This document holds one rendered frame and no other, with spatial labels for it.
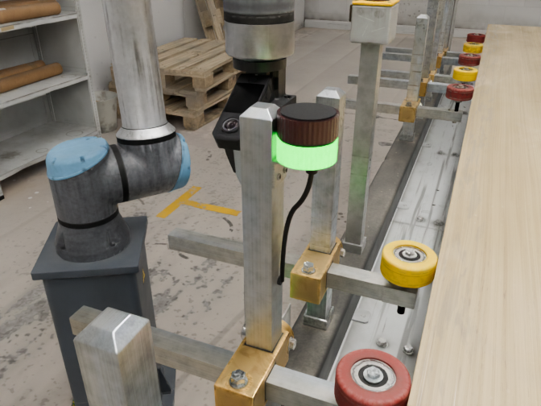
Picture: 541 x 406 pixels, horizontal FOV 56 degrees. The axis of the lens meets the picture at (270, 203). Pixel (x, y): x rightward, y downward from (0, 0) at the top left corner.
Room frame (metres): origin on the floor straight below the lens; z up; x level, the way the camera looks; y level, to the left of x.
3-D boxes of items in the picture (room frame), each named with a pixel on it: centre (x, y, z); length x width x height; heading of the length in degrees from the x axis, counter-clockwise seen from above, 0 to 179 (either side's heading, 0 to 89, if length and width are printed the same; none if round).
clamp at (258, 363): (0.46, 0.01, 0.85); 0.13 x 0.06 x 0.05; 158
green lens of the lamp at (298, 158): (0.47, -0.04, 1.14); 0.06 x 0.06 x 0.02
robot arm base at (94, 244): (1.14, 0.47, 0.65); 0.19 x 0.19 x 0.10
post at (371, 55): (0.96, -0.19, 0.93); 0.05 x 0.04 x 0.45; 158
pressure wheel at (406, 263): (0.62, -0.21, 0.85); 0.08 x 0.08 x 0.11
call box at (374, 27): (0.96, -0.19, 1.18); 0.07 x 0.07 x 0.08; 68
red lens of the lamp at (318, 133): (0.47, -0.04, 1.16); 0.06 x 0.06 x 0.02
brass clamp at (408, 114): (1.62, -0.46, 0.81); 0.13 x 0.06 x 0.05; 158
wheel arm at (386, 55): (2.32, -0.69, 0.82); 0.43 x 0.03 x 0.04; 68
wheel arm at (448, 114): (1.62, -0.40, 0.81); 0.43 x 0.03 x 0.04; 68
